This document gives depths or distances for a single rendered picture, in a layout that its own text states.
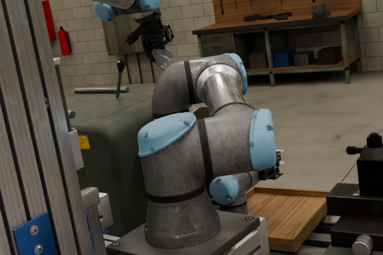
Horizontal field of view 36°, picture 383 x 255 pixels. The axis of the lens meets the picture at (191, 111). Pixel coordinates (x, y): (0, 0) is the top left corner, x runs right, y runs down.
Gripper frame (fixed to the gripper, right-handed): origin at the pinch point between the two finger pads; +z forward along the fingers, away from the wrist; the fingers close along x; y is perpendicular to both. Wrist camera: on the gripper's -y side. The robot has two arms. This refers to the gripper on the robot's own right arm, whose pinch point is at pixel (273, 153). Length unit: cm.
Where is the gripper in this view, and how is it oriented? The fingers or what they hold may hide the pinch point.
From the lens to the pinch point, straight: 187.6
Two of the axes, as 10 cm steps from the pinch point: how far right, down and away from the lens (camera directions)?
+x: -1.4, -9.7, -1.8
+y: 8.2, -0.1, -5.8
